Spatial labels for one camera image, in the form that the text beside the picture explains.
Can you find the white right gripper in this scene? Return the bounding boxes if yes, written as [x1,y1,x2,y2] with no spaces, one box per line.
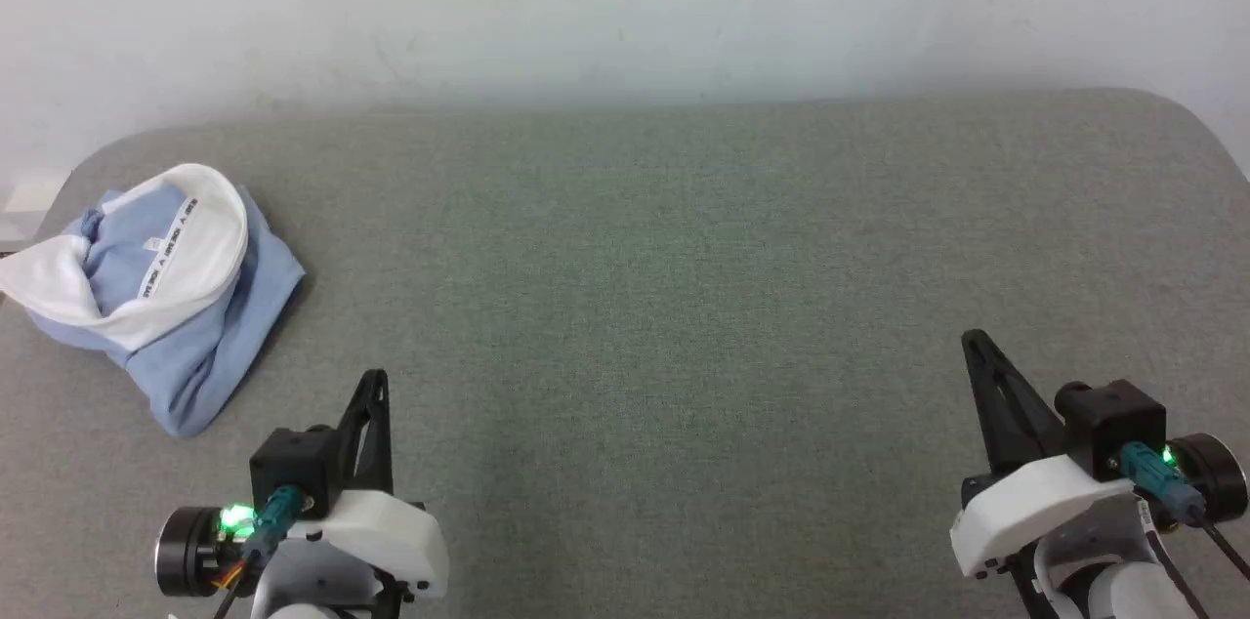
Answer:
[949,328,1140,581]

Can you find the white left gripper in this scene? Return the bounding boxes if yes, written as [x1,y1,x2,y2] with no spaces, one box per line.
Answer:
[278,369,451,600]

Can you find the light blue polo shirt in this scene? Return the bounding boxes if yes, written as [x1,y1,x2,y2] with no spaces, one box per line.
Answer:
[0,163,307,439]

